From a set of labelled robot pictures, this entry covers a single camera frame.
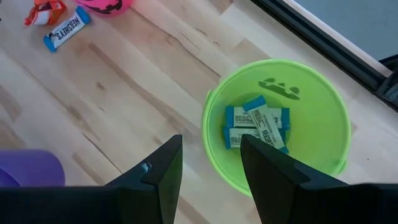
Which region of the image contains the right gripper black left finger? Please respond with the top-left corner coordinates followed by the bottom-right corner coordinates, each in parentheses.
top-left (105, 134), bottom-right (183, 224)

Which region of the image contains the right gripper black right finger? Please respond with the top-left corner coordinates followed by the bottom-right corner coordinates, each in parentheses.
top-left (239, 133), bottom-right (348, 224)

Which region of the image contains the blue white Hershey's bar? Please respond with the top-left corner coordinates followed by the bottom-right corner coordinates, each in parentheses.
top-left (222, 126), bottom-right (289, 150)
top-left (242, 95), bottom-right (290, 155)
top-left (42, 5), bottom-right (92, 53)
top-left (224, 105), bottom-right (291, 131)

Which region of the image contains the green plastic bucket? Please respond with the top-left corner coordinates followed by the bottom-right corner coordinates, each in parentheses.
top-left (201, 58), bottom-right (352, 197)

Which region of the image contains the purple plastic bucket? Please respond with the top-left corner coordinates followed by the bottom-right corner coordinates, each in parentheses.
top-left (0, 149), bottom-right (66, 187)

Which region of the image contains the pink plastic bucket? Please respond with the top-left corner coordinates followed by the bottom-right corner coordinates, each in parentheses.
top-left (73, 0), bottom-right (134, 18)

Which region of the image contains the black aluminium table frame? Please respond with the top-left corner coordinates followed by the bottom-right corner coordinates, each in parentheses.
top-left (250, 0), bottom-right (398, 113)

